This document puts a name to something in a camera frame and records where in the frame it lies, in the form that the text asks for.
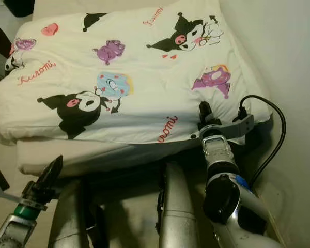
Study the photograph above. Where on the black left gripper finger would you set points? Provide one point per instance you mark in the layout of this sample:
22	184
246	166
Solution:
57	173
46	175

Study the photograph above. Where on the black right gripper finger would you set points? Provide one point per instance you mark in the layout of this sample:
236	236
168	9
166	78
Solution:
204	111

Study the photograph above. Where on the cream Kuromi print quilt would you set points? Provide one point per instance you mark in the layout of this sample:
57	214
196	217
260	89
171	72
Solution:
155	80

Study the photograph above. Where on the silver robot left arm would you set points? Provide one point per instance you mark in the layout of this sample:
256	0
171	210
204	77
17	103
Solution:
15	232

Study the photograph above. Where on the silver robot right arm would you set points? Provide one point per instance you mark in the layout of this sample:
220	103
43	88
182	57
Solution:
219	155

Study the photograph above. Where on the silver robot left leg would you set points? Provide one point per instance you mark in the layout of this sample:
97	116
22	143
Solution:
70	217

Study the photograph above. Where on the person bare leg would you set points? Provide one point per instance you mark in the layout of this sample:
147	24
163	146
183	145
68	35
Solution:
0	39

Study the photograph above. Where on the blue round bin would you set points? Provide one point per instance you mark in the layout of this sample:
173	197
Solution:
19	6

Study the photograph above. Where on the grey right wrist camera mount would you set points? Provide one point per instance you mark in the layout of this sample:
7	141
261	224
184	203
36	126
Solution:
235	125

